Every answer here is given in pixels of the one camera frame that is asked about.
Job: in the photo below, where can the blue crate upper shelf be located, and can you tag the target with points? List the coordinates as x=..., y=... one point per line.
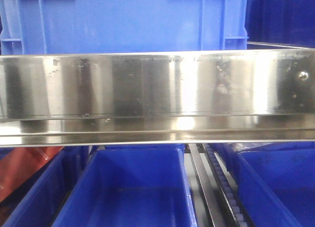
x=121, y=26

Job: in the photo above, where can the blue bin lower right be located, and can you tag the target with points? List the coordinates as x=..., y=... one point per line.
x=276, y=182

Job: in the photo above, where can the steel front shelf bar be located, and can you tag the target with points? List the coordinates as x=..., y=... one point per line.
x=159, y=97

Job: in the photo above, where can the lower roller track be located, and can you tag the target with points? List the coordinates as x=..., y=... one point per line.
x=227, y=196

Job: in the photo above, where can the lower metal divider rail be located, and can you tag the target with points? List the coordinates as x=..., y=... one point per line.
x=212, y=209

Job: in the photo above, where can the blue bin lower left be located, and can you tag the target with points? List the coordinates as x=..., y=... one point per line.
x=36, y=202

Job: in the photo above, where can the blue bin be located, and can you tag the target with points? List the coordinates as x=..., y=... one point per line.
x=36, y=202
x=131, y=188
x=276, y=182

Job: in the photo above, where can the dark blue crate upper right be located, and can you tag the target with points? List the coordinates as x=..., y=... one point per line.
x=290, y=22

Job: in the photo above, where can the blue bin lower centre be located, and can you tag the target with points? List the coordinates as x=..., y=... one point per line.
x=131, y=188

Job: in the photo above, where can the red plastic bag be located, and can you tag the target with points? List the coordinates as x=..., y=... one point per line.
x=21, y=164

